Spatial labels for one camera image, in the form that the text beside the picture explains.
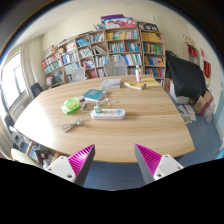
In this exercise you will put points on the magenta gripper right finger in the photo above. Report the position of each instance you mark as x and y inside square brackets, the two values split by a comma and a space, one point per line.
[154, 166]

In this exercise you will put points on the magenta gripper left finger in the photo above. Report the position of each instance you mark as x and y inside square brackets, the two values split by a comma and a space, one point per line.
[75, 167]

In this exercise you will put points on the green white charger plug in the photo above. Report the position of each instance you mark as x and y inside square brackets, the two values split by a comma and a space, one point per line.
[97, 109]

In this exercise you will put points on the green plastic container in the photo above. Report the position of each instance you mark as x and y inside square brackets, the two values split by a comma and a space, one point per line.
[70, 105]

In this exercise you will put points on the white power strip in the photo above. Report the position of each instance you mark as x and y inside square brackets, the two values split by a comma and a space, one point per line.
[109, 114]

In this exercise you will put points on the teal book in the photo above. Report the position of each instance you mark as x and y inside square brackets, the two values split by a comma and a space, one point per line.
[94, 95]

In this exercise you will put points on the cardboard box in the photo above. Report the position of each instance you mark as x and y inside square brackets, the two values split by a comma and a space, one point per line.
[203, 103]

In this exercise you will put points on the yellow folder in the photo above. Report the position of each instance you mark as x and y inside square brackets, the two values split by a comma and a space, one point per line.
[150, 82]

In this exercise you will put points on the yellow book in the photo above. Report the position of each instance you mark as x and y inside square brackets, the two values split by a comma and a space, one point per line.
[134, 85]

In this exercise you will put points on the grey book stack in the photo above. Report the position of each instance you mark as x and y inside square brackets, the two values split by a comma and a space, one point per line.
[111, 83]

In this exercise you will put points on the black cloth covered object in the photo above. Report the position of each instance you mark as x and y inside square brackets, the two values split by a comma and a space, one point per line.
[188, 78]

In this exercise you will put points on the white pink bottle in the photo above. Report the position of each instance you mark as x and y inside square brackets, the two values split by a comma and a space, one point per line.
[138, 74]

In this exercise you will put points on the window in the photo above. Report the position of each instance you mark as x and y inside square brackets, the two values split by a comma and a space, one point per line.
[13, 83]

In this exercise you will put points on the grey office chair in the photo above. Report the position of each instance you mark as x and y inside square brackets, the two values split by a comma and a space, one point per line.
[116, 68]

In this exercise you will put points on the wooden bookshelf with books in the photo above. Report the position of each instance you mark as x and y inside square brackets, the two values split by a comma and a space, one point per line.
[93, 50]

